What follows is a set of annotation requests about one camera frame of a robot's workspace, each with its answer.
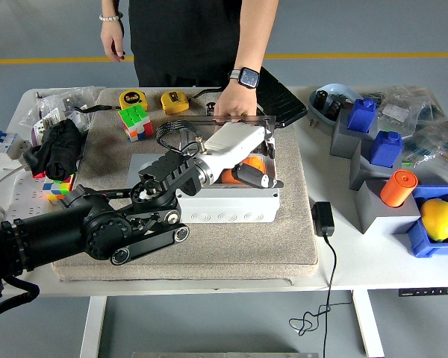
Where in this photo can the person's right hand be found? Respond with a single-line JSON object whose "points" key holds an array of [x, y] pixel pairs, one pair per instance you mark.
{"points": [[112, 39]]}

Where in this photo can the person's left hand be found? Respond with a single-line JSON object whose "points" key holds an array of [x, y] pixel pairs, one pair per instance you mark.
{"points": [[235, 102]]}

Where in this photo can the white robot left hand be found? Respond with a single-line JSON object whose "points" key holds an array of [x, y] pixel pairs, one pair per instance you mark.
{"points": [[235, 141]]}

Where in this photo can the orange cylinder battery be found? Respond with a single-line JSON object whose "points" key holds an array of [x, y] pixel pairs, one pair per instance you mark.
{"points": [[397, 188], [255, 164]]}

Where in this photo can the clear hinged box lid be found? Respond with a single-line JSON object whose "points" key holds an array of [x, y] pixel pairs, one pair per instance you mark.
{"points": [[269, 120]]}

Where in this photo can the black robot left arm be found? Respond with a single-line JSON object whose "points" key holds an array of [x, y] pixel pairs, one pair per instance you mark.
{"points": [[59, 231]]}

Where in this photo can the person's left forearm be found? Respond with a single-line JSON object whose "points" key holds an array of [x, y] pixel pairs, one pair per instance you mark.
{"points": [[255, 37]]}

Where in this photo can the person's right forearm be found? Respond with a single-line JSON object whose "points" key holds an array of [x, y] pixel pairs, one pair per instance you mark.
{"points": [[110, 6]]}

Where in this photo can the white plastic junction box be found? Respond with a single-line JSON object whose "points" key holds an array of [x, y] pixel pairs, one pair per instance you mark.
{"points": [[227, 209]]}

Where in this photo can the smart wrist watch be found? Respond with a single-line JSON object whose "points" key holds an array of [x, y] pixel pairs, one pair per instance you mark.
{"points": [[248, 77]]}

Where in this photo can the yellow tape measure black clip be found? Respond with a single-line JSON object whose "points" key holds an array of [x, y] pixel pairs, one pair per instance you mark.
{"points": [[173, 102]]}

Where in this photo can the yellow tape measure round label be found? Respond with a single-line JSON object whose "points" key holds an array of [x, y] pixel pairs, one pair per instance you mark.
{"points": [[132, 98]]}

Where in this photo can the person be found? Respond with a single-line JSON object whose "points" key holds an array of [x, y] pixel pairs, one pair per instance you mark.
{"points": [[183, 37]]}

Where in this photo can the Rubik's cube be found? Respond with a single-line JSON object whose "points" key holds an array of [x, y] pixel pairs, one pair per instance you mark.
{"points": [[58, 186], [134, 115]]}

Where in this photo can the small metal plug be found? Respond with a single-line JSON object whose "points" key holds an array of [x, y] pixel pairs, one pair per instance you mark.
{"points": [[313, 122]]}

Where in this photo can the light blue dish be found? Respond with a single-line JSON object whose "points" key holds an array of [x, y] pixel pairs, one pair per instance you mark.
{"points": [[339, 89]]}

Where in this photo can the grey holder block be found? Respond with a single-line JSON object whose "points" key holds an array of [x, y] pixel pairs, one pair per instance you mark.
{"points": [[360, 171], [384, 220], [343, 141]]}

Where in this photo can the grey-brown table mat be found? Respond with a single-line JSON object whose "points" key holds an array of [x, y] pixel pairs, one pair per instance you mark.
{"points": [[227, 253]]}

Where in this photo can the black power adapter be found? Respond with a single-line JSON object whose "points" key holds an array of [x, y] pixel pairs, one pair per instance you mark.
{"points": [[323, 218]]}

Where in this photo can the black cloth bundle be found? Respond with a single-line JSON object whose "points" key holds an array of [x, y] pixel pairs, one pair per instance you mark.
{"points": [[59, 149]]}

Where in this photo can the blue plastic bottle block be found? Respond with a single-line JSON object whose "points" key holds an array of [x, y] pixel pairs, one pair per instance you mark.
{"points": [[362, 115], [386, 149]]}

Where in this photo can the white socket adapter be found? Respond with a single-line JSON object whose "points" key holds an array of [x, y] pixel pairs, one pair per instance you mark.
{"points": [[20, 147]]}

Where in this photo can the white blue circuit breaker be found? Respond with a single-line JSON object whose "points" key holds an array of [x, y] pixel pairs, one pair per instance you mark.
{"points": [[2, 145]]}

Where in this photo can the clear plastic bag of parts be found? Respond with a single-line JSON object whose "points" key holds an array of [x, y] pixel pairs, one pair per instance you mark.
{"points": [[399, 108], [437, 149]]}

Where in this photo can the white power strip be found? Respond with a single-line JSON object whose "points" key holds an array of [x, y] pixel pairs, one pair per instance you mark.
{"points": [[26, 197]]}

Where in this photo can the blue plastic bin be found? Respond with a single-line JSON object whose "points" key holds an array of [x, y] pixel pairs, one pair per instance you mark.
{"points": [[418, 242]]}

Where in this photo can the yellow lemon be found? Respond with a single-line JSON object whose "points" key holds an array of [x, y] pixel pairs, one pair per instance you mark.
{"points": [[438, 220]]}

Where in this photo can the white table leg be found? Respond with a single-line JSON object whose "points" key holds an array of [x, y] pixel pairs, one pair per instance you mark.
{"points": [[93, 328], [367, 324]]}

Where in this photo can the black table control panel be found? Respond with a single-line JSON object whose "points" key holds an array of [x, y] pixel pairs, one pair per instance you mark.
{"points": [[427, 292]]}

